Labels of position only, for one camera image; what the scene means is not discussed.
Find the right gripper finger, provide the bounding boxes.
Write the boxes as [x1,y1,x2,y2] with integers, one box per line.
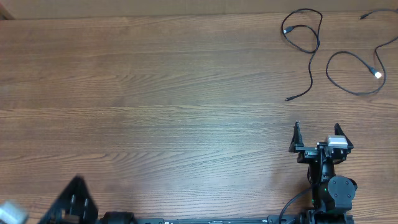
[289,121,304,152]
[334,123,354,152]

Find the black USB cable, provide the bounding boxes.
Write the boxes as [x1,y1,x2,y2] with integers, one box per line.
[325,7,398,96]
[280,7,323,102]

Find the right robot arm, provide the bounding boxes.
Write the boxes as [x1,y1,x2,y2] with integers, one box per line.
[279,121,358,224]

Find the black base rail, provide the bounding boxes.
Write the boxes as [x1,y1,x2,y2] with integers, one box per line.
[96,212,354,224]

